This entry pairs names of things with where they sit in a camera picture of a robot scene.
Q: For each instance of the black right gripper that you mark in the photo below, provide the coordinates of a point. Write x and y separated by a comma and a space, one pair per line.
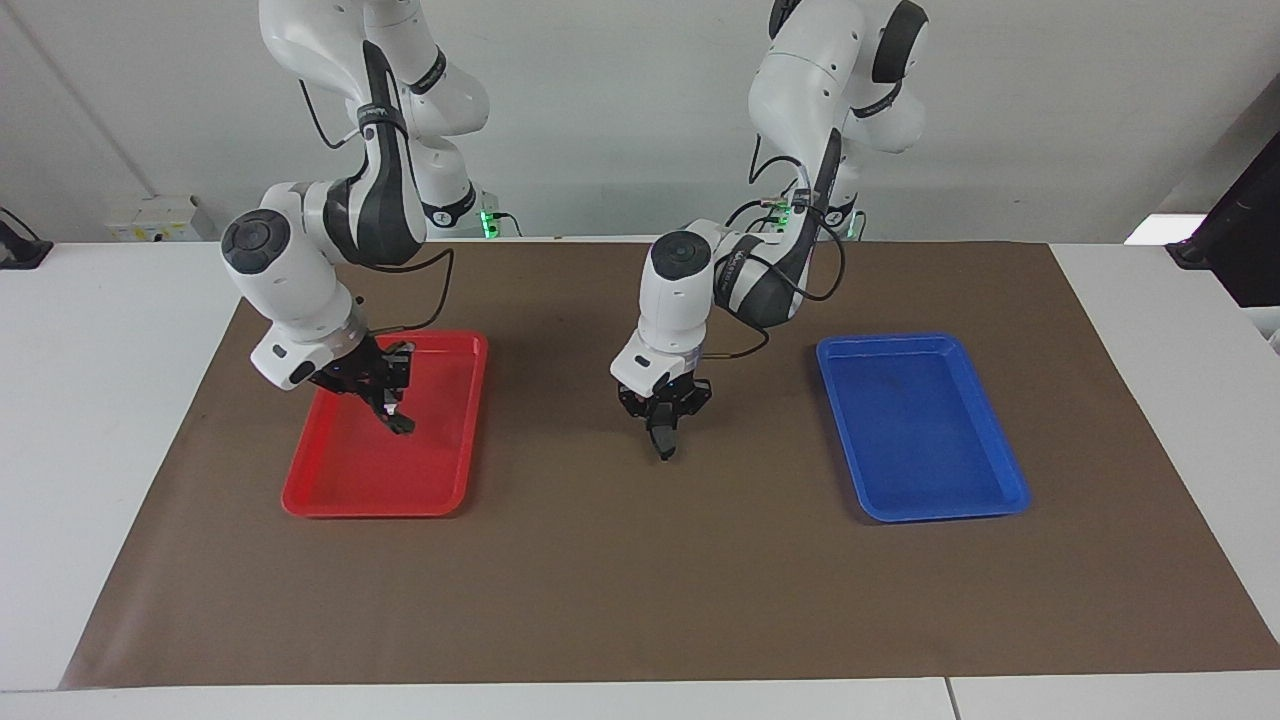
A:
365, 368

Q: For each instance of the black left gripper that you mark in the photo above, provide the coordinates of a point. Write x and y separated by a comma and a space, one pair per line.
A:
665, 395

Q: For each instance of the small dark brake pad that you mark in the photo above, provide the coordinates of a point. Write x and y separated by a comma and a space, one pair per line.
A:
666, 450

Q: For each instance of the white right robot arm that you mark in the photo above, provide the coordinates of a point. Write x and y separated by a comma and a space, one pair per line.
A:
290, 270

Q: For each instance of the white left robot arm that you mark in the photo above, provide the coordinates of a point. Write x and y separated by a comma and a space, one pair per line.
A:
680, 290

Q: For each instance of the red plastic tray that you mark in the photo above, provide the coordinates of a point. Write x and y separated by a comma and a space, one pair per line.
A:
340, 480

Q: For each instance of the brown table mat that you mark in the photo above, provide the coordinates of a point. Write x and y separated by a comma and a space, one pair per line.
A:
640, 580

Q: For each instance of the blue plastic tray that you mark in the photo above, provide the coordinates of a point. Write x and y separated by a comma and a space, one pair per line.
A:
930, 430

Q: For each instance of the black clamp mount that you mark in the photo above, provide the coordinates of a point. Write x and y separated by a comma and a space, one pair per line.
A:
18, 250

